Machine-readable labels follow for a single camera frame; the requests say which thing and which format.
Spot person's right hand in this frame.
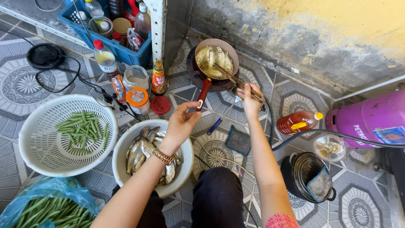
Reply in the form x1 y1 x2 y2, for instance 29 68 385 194
237 83 265 123

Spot person's left hand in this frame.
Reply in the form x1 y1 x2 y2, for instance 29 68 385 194
158 101 202 156

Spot wooden chopstick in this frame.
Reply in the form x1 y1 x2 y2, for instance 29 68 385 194
214 63 265 99
215 66 264 102

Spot fried fish pieces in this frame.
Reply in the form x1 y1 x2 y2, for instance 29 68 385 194
196 46 234 80

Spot dark blue pot holder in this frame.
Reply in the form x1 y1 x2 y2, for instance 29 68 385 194
225 126 252 157

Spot yellow-capped cooking oil bottle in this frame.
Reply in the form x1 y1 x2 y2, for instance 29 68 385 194
277 110 324 136

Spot black gas burner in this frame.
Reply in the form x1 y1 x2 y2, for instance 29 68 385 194
186 46 240 93

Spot red round lid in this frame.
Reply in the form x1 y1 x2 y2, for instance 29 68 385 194
151 96 171 115

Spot orange-labelled sauce bottle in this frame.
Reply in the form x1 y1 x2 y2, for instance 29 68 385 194
151 60 167 96

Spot black cooking pot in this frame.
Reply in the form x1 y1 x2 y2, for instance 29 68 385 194
280 152 337 203

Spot glass pot lid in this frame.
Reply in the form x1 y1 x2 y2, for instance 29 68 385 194
313 134 349 163

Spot gold wristwatch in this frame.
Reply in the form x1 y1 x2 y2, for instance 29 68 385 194
152 148 176 166

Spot orange-lidded plastic jar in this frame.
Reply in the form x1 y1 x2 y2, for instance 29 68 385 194
126 87 151 116

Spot person's black trousers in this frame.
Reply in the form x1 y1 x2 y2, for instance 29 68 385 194
112 167 246 228

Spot clear glass jar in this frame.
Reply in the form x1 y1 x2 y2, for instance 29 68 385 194
123 65 150 92

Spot pink gas cylinder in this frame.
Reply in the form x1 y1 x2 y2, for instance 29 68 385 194
325 89 405 150

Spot grey blue-edged pot holder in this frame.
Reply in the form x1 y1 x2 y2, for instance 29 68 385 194
306 165 333 202

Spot pile of raw fish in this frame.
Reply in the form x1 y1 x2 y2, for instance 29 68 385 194
126 126 183 185

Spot blue basket of bottles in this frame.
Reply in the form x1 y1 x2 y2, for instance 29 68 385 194
58 0 153 68

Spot white power strip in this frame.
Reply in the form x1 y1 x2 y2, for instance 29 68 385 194
104 94 140 127

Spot orange seasoning packet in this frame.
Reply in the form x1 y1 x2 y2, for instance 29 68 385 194
111 75 127 103

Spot person's pink sleeve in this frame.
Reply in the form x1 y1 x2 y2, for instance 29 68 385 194
265 213 300 228

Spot red-capped fish sauce bottle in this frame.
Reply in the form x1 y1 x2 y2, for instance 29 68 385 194
93 40 120 80

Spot white plastic bowl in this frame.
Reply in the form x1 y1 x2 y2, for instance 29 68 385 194
112 119 195 199

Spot pile of cut green beans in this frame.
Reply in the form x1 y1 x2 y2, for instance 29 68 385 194
55 110 110 155

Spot black round appliance base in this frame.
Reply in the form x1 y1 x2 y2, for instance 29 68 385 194
27 43 66 71

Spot white plastic colander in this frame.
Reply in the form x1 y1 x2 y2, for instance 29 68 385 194
18 94 119 178

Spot blue plastic bag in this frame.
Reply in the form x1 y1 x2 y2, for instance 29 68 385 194
0 176 99 228

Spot heap of long green beans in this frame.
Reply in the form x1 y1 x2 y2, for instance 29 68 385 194
13 197 95 228

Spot blue-handled slotted spatula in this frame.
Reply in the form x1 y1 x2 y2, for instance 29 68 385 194
207 86 243 136

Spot red-handled frying pan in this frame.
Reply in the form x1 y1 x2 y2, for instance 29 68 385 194
194 39 240 111

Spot black gas hose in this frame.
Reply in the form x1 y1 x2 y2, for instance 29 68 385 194
263 98 405 152

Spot white metal shelf frame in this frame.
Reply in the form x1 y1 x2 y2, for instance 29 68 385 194
0 0 194 68

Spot white wall pipe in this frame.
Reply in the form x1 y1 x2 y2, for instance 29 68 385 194
334 74 405 102

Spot black power cable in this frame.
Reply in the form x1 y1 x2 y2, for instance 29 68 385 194
0 28 143 122

